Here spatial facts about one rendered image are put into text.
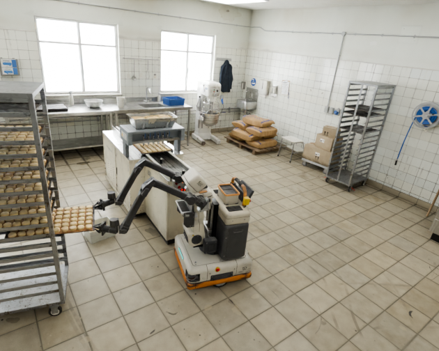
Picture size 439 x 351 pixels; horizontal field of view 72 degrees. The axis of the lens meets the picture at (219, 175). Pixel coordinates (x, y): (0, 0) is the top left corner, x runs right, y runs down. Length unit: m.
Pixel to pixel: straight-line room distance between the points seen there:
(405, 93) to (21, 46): 6.41
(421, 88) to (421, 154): 1.05
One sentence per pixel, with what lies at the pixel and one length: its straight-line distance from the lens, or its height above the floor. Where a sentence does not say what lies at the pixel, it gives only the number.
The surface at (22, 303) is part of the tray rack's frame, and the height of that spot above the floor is 0.15.
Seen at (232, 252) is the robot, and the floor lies 0.38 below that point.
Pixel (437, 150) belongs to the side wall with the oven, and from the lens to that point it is 5.86.
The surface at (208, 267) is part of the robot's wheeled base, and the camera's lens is 2.97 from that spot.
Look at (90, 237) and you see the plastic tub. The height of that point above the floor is 0.10.
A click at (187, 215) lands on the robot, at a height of 0.77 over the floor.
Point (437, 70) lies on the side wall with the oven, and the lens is 5.83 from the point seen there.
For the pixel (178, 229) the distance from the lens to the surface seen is 3.57.
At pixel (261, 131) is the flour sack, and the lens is 6.73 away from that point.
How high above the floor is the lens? 2.20
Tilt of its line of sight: 23 degrees down
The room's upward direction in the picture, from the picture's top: 5 degrees clockwise
